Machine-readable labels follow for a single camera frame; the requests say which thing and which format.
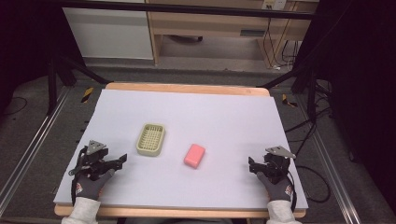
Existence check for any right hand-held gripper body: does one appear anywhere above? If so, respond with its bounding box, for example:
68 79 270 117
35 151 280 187
255 145 297 185

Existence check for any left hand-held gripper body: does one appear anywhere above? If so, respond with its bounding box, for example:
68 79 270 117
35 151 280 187
78 139 115 181

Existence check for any pale green soap dish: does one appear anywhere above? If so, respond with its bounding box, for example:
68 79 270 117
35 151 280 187
135 122 166 158

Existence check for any pink soap bar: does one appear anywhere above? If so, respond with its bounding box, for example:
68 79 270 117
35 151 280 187
183 143 206 170

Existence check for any person's right hand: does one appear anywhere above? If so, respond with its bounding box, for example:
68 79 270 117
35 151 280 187
256 171 295 203

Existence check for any person's left hand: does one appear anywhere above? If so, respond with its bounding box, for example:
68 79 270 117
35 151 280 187
74 168 116 202

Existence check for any white foam board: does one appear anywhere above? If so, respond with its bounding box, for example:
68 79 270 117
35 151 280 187
52 89 310 211

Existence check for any wooden table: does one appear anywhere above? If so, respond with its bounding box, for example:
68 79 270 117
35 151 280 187
53 81 307 219

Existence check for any white cabinet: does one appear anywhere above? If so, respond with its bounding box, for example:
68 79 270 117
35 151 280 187
62 7 155 61

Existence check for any wooden desk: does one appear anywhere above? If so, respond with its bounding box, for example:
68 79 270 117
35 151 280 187
145 0 320 68

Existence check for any left hand-held gripper cable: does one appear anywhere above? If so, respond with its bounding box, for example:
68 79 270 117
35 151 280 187
68 146 89 207

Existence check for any hand-held gripper cable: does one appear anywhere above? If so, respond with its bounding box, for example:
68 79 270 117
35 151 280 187
287 169 298 213
68 146 89 207

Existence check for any right hand-held gripper cable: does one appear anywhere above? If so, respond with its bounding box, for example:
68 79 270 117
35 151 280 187
287 169 298 213

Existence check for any black floor cable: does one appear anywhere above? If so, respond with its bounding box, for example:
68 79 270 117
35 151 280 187
295 165 332 204
2 96 29 118

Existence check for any aluminium floor rail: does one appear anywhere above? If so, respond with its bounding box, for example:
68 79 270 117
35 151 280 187
0 86 73 217
295 93 358 224

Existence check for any wall power socket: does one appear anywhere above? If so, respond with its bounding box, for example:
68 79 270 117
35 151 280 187
261 0 288 11

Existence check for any black metal frame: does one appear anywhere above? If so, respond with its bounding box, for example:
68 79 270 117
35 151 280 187
46 0 332 123

